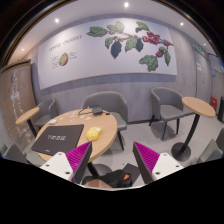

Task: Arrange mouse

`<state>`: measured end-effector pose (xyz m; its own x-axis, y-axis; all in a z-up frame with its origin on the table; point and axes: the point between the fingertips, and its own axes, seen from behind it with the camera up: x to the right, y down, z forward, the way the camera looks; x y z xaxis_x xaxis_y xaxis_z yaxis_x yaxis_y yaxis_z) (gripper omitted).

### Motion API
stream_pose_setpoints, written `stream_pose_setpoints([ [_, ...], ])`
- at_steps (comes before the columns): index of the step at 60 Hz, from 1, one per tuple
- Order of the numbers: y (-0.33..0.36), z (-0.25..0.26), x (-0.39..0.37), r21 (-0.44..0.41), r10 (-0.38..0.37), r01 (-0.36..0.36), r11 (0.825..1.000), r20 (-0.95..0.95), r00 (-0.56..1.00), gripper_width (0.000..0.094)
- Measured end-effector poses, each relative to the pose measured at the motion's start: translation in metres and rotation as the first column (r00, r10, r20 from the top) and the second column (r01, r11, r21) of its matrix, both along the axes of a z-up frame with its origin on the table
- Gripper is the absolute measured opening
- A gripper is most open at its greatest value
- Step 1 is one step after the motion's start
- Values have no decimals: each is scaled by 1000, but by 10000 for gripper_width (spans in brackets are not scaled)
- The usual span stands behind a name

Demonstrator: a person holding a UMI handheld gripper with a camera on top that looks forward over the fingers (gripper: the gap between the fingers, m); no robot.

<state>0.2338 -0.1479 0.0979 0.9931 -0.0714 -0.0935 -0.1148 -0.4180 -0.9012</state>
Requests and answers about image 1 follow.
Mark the grey door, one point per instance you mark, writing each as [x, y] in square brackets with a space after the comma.
[203, 76]

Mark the small round table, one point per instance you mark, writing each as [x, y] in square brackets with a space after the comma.
[26, 117]
[181, 151]

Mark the grey chair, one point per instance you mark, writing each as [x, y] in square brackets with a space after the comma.
[214, 150]
[12, 153]

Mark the grey chair near left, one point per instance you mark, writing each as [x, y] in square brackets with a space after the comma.
[12, 153]

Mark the grey chair near right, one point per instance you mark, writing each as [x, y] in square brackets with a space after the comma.
[214, 150]

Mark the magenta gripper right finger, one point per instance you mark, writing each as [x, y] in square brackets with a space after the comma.
[152, 165]

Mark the yellow computer mouse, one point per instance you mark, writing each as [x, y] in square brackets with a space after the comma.
[93, 133]

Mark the grey armchair right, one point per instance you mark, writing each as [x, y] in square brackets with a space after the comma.
[166, 105]

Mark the grey armchair left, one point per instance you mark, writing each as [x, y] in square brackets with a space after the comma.
[47, 111]

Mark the black bag on floor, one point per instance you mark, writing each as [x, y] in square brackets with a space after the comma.
[115, 179]

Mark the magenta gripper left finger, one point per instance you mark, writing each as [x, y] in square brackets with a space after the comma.
[71, 165]

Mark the black device on table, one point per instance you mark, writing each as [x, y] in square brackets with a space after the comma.
[97, 111]

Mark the coffee cherries wall mural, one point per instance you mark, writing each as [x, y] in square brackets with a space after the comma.
[105, 47]

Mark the small round table right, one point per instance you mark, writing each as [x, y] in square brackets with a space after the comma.
[181, 151]

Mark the grey armchair behind table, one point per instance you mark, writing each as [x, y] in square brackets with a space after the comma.
[112, 102]

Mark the small round table left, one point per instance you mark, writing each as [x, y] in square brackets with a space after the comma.
[26, 117]

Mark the red fire extinguisher box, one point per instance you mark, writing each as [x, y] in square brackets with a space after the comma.
[213, 102]

